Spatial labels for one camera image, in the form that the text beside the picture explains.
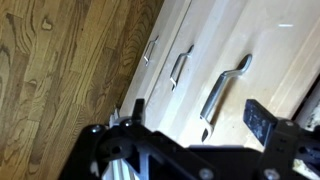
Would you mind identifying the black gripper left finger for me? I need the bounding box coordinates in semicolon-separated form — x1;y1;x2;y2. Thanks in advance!
131;99;145;124

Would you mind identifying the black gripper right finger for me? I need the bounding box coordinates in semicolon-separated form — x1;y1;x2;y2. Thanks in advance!
243;99;278;146

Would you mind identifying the topmost light wood drawer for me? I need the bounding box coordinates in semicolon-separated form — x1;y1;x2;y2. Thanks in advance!
177;0;320;149

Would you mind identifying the bottom light wood drawer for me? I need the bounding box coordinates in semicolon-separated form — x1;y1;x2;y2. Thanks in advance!
120;0;191;116

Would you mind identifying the middle light wood drawer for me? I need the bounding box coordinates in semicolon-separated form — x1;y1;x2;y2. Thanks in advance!
143;0;249;132

